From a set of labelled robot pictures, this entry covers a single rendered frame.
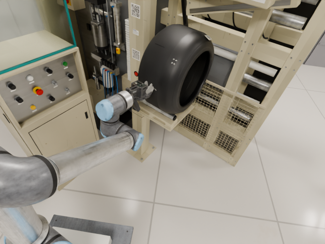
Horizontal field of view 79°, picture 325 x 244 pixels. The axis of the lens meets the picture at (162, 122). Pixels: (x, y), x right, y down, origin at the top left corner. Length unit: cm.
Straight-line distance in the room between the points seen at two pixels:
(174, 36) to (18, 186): 103
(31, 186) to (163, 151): 195
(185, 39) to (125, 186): 152
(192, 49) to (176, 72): 16
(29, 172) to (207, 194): 187
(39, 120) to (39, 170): 107
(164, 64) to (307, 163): 233
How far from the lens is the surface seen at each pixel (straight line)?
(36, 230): 101
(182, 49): 118
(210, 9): 156
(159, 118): 151
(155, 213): 204
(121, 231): 138
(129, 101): 98
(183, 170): 227
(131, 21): 146
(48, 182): 56
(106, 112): 91
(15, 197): 55
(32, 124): 159
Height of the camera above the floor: 193
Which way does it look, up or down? 46 degrees down
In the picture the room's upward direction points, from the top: 7 degrees clockwise
